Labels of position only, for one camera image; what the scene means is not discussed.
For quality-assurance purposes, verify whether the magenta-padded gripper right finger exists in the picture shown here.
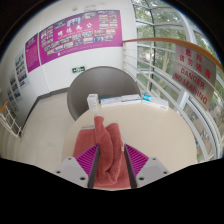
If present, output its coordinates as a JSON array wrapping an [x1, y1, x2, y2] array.
[[123, 143, 172, 189]]

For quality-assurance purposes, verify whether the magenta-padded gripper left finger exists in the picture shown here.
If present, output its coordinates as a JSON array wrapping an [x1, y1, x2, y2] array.
[[53, 143, 101, 189]]

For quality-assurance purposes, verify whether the pink terry towel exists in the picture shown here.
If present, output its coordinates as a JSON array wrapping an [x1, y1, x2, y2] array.
[[72, 114, 131, 190]]

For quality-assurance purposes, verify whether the small upright white box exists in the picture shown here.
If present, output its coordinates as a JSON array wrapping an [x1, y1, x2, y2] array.
[[86, 93, 100, 111]]

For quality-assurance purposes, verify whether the flat white and blue box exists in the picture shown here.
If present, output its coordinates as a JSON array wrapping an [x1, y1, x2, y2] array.
[[141, 94, 170, 111], [121, 94, 143, 106], [100, 96, 123, 109]]

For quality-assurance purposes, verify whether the grey round-backed chair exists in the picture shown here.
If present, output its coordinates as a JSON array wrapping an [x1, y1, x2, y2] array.
[[66, 65, 142, 122]]

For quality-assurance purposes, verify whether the short white railing orange handrail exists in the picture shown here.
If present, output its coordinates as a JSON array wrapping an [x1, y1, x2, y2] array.
[[0, 101, 24, 138]]

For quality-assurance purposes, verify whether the green exit sign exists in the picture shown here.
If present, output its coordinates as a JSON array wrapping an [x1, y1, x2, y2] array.
[[71, 66, 86, 74]]

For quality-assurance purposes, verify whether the silver red-lettered warning sign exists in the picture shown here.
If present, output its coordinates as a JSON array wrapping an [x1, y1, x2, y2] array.
[[172, 44, 217, 111]]

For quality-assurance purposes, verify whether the wide magenta photo poster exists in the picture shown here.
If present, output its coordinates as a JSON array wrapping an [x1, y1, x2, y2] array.
[[38, 9, 124, 66]]

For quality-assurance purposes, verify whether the narrow magenta text poster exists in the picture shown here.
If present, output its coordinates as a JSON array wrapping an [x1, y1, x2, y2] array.
[[24, 33, 42, 74]]

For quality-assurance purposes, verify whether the white railing with orange handrail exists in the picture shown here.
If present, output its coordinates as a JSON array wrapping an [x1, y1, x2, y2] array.
[[121, 37, 224, 161]]

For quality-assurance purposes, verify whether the white photo wall poster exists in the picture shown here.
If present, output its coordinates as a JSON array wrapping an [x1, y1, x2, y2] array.
[[8, 69, 24, 103], [14, 49, 30, 89]]

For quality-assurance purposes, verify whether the white-framed glass window wall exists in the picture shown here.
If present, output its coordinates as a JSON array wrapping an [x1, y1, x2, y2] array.
[[131, 0, 224, 158]]

